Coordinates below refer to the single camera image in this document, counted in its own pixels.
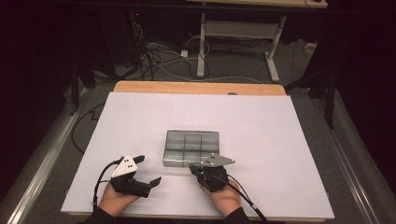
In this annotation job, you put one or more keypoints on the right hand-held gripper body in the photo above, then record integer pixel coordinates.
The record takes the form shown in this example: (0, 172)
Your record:
(213, 179)

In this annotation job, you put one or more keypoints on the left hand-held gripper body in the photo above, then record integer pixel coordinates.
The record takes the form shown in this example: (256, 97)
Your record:
(130, 186)

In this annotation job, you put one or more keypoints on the clear plastic compartment box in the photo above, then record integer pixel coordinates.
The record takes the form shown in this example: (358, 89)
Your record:
(186, 146)

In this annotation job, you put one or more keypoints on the person's left hand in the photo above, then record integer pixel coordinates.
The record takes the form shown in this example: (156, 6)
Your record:
(113, 202)

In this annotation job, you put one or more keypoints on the person's right hand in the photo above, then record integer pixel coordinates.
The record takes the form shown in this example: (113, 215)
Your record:
(225, 200)

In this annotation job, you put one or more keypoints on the white table cover sheet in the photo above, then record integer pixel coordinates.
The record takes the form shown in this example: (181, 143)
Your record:
(264, 140)

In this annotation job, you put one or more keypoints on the black stand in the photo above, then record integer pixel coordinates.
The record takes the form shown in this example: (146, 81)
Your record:
(330, 102)
(74, 87)

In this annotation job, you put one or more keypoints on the white power adapter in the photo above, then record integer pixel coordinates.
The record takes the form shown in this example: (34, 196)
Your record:
(184, 53)

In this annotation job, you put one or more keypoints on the white-framed desk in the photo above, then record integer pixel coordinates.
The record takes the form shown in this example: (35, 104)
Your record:
(236, 29)

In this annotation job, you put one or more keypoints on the small white floor box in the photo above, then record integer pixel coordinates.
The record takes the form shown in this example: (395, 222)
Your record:
(309, 47)

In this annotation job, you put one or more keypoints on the metal floor rail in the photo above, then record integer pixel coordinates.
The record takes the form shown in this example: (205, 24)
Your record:
(40, 169)
(348, 174)

